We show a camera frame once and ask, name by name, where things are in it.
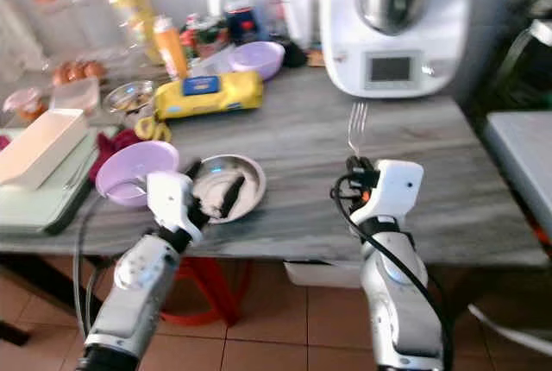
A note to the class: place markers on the steel plate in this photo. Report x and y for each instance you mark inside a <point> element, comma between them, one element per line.
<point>252,183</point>

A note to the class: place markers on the steel fork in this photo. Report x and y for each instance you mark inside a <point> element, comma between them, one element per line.
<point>356,140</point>

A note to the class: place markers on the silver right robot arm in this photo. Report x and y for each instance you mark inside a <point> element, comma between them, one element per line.
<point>401,302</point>

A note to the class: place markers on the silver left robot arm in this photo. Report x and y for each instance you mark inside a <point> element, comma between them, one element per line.
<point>138,293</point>

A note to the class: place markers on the dark wooden stone-topped table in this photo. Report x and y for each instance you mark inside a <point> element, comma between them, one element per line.
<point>310,147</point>

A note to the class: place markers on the large purple plastic bowl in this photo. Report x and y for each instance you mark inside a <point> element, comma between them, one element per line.
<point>138,164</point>

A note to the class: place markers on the small yellow item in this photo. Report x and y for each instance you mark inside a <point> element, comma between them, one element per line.
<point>153,129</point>

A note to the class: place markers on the yellow food package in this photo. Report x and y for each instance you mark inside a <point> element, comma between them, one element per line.
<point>211,97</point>

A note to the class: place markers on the red plastic stool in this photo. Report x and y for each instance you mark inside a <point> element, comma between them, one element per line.
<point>216,289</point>

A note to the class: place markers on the dark red cloth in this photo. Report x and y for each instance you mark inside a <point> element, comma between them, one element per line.
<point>112,148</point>

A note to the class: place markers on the white storage box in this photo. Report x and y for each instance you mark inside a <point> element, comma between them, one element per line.
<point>328,274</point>

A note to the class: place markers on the small steel bowl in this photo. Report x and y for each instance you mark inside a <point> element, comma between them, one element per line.
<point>129,97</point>

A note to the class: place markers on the orange sauce bottle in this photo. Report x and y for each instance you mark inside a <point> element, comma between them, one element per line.
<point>171,50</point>

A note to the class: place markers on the small purple plastic bowl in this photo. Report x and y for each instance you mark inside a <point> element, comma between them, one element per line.
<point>257,59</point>

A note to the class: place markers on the clear plastic container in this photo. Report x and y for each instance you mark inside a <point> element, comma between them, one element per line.
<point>76,99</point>

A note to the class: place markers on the white kitchen appliance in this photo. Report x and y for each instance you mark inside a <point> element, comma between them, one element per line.
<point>397,34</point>

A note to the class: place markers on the brown eggs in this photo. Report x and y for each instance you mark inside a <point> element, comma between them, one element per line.
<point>78,72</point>

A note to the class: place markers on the pale green cutting board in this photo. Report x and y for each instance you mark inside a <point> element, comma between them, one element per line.
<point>43,211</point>

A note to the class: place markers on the blue labelled jar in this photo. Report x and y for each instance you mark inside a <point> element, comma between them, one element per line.
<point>240,20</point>

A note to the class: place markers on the white plastic folding table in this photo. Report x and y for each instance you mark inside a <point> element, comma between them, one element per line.
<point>522,155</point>

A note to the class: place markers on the red lidded jar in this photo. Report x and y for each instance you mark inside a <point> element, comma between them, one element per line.
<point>134,13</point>

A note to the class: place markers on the small pink container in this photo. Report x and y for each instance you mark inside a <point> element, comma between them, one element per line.
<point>24,103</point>

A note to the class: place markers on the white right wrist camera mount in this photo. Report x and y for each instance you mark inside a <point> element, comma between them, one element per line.
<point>397,190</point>

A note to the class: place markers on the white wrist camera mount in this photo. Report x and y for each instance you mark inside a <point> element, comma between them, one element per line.
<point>397,190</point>
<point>168,203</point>

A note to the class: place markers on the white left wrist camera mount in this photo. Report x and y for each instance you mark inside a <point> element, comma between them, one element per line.
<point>168,203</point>

